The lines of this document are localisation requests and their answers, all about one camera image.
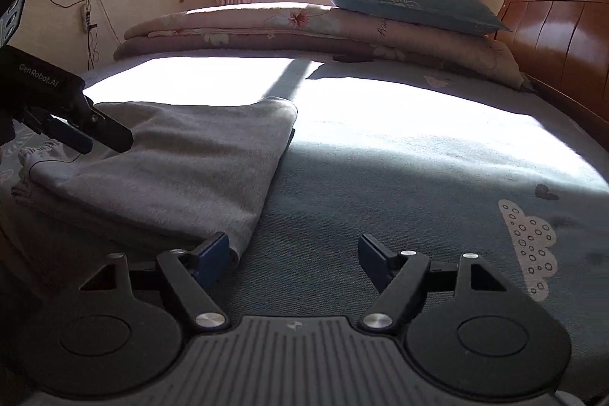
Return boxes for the blue printed bed sheet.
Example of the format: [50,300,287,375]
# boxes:
[0,54,609,406]

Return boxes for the blue printed pillow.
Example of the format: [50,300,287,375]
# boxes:
[321,0,512,37]

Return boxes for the taupe floral pillow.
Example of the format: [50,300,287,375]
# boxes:
[328,9,529,90]

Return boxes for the wooden bed headboard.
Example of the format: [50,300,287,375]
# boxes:
[495,0,609,150]

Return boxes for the black television cables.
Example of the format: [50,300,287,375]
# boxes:
[44,0,122,71]

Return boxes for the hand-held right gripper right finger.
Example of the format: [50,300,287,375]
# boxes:
[358,234,507,333]

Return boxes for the folded floral quilt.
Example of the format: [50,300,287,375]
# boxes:
[113,3,395,63]

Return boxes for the grey sweatpants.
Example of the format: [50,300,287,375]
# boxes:
[10,97,300,266]

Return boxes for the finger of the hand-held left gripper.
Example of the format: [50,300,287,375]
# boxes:
[67,93,135,153]
[24,107,94,156]

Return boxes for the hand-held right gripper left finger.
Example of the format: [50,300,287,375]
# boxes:
[80,231,232,333]

